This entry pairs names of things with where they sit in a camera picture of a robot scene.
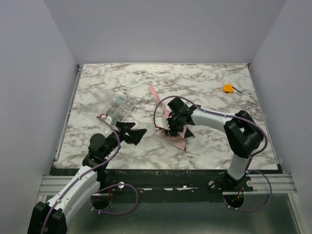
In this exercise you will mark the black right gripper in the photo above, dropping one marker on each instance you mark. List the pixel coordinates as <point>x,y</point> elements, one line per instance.
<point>177,125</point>

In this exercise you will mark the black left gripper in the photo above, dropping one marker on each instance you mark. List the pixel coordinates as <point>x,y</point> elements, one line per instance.
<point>126,133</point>

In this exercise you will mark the pink folding umbrella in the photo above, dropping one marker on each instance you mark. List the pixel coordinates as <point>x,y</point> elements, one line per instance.
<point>178,141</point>

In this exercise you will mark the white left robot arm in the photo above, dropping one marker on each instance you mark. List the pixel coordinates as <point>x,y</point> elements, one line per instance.
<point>89,179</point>

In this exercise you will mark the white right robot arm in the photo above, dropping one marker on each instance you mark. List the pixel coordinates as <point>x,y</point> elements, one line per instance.
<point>243,136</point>

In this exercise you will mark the clear bag of screws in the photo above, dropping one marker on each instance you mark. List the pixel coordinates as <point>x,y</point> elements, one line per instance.
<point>121,108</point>

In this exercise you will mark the yellow tape measure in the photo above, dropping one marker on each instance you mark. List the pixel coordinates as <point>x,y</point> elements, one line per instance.
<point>228,88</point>

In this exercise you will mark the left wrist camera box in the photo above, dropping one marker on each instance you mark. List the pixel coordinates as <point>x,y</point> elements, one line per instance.
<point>110,119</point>

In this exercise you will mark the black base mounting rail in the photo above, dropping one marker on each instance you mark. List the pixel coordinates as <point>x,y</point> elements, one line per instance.
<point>166,186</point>

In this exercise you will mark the aluminium frame rail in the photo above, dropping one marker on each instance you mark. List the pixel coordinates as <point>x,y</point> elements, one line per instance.
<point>68,117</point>

